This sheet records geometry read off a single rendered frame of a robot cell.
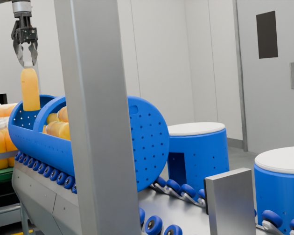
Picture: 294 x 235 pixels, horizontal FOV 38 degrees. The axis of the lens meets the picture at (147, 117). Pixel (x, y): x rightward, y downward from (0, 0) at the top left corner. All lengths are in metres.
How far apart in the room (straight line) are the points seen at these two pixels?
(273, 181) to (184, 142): 0.67
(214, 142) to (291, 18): 3.66
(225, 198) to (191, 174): 0.87
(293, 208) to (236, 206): 0.23
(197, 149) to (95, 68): 1.22
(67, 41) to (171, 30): 6.60
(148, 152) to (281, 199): 0.40
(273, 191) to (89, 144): 0.67
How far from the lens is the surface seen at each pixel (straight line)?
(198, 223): 1.06
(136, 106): 1.22
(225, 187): 0.86
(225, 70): 6.39
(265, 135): 5.77
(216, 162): 1.74
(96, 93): 0.51
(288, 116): 5.40
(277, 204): 1.10
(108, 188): 0.53
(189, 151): 1.70
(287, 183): 1.07
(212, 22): 6.60
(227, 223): 0.88
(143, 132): 1.23
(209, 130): 1.71
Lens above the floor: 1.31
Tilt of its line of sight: 7 degrees down
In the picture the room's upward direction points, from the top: 6 degrees counter-clockwise
